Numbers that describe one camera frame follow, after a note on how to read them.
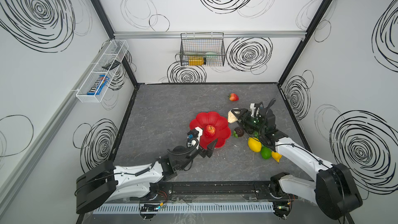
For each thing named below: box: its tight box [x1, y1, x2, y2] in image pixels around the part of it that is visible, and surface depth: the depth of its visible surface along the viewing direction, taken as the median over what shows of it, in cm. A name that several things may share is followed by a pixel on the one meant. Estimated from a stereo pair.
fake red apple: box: [204, 124, 216, 137], surface depth 91 cm
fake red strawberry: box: [228, 92, 240, 102], surface depth 111 cm
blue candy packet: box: [87, 74, 110, 95], surface depth 72 cm
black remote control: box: [101, 59, 122, 70], surface depth 82 cm
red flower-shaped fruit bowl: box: [189, 111, 232, 149], surface depth 98 cm
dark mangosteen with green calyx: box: [232, 127, 245, 139], surface depth 91 cm
